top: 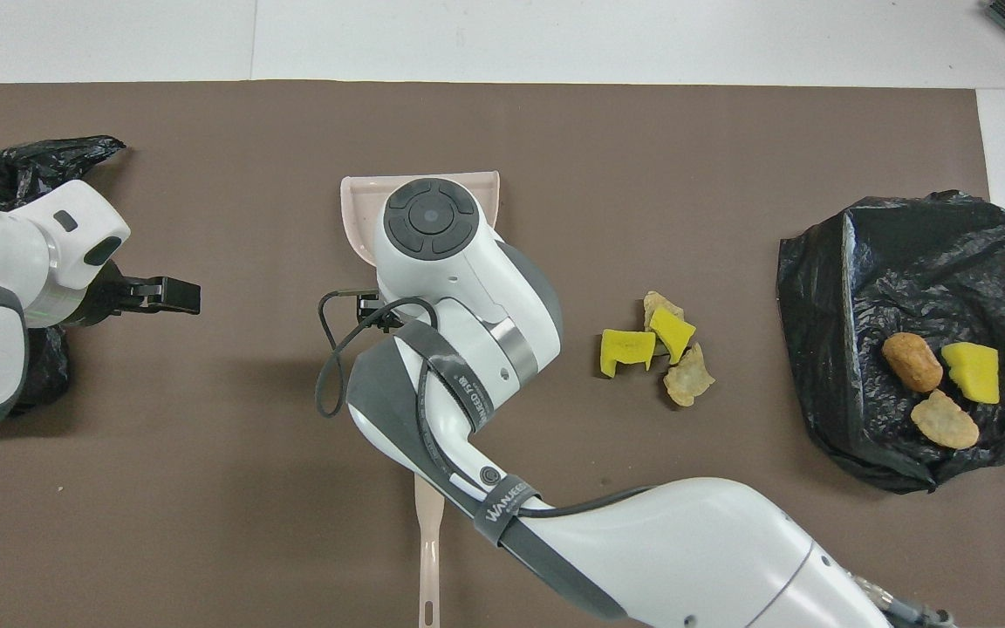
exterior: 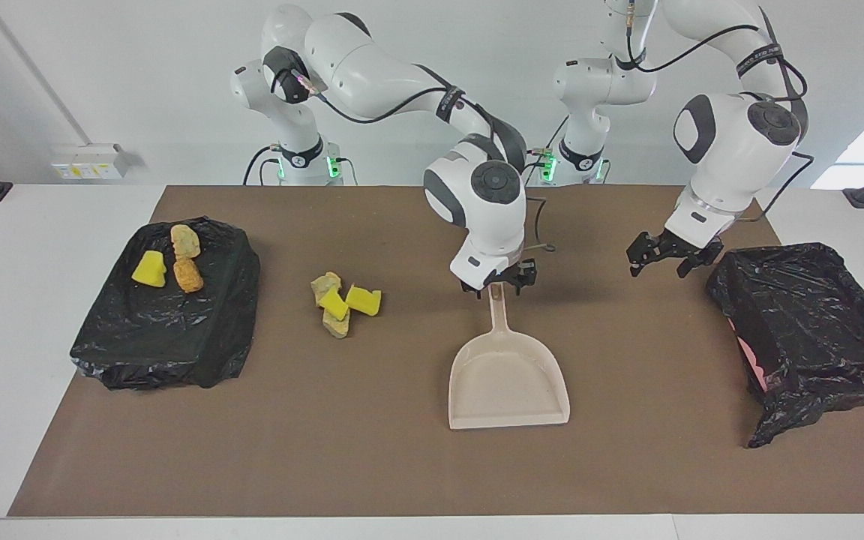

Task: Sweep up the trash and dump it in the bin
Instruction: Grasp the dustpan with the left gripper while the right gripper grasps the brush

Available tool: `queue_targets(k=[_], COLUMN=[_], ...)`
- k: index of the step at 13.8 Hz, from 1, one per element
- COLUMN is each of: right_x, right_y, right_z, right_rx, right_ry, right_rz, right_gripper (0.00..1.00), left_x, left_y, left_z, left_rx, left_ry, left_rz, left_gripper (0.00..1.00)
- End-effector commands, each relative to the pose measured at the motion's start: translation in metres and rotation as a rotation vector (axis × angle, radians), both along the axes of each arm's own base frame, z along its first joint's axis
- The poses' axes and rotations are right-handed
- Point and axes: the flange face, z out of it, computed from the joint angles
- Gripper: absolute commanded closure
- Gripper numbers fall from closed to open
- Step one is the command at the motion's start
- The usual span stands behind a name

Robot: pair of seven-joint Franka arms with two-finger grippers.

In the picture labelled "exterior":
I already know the yellow sponge scrap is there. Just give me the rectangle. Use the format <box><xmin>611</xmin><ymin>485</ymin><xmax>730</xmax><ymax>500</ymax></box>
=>
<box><xmin>318</xmin><ymin>289</ymin><xmax>350</xmax><ymax>322</ymax></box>
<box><xmin>345</xmin><ymin>284</ymin><xmax>383</xmax><ymax>317</ymax></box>

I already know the brown table mat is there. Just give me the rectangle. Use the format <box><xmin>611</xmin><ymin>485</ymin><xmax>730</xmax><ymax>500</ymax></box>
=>
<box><xmin>8</xmin><ymin>185</ymin><xmax>864</xmax><ymax>517</ymax></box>

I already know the brown bread roll piece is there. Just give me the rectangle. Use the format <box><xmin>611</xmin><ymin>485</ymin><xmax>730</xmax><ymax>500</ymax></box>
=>
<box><xmin>173</xmin><ymin>257</ymin><xmax>205</xmax><ymax>294</ymax></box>

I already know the beige plastic dustpan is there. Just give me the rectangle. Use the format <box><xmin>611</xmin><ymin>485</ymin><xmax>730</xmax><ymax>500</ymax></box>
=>
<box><xmin>448</xmin><ymin>281</ymin><xmax>572</xmax><ymax>431</ymax></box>

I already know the black bag covered bin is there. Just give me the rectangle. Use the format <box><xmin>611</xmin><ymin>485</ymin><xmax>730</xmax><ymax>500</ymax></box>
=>
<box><xmin>70</xmin><ymin>216</ymin><xmax>261</xmax><ymax>391</ymax></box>

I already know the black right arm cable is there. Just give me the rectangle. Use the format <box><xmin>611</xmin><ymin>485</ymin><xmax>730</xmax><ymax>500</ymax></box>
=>
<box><xmin>271</xmin><ymin>45</ymin><xmax>557</xmax><ymax>254</ymax></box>

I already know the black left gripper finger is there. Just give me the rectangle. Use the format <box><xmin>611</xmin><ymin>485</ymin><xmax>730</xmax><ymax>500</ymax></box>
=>
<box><xmin>676</xmin><ymin>251</ymin><xmax>712</xmax><ymax>278</ymax></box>
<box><xmin>626</xmin><ymin>231</ymin><xmax>669</xmax><ymax>277</ymax></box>

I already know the black base cable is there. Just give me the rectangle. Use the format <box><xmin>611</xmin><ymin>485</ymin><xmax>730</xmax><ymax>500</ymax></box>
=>
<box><xmin>522</xmin><ymin>116</ymin><xmax>572</xmax><ymax>187</ymax></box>
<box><xmin>243</xmin><ymin>145</ymin><xmax>283</xmax><ymax>186</ymax></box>

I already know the white wall socket box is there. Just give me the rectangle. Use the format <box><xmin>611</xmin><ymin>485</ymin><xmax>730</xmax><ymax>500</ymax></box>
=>
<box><xmin>51</xmin><ymin>144</ymin><xmax>133</xmax><ymax>181</ymax></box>

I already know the yellow sponge with green pad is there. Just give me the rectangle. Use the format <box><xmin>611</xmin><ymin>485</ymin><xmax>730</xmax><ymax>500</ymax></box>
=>
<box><xmin>131</xmin><ymin>250</ymin><xmax>167</xmax><ymax>288</ymax></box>

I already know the black right base cable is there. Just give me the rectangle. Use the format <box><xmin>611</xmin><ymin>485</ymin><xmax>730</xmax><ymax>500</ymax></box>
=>
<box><xmin>243</xmin><ymin>145</ymin><xmax>283</xmax><ymax>186</ymax></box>

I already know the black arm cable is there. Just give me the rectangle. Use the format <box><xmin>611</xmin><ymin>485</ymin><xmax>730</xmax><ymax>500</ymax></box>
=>
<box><xmin>271</xmin><ymin>45</ymin><xmax>557</xmax><ymax>254</ymax></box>
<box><xmin>623</xmin><ymin>0</ymin><xmax>815</xmax><ymax>224</ymax></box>

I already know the black left base cable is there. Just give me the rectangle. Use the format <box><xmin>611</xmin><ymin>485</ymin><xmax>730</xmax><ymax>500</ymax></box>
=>
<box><xmin>522</xmin><ymin>116</ymin><xmax>572</xmax><ymax>187</ymax></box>

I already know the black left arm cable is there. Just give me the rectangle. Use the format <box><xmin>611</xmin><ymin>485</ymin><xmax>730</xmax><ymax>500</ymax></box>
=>
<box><xmin>623</xmin><ymin>0</ymin><xmax>815</xmax><ymax>224</ymax></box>

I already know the striped croissant bread piece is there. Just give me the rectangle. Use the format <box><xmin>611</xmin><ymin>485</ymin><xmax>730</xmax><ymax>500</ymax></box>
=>
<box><xmin>170</xmin><ymin>223</ymin><xmax>202</xmax><ymax>261</ymax></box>

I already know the black bag lined pink bin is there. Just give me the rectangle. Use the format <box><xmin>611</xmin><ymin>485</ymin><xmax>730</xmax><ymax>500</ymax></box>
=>
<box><xmin>706</xmin><ymin>241</ymin><xmax>864</xmax><ymax>449</ymax></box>

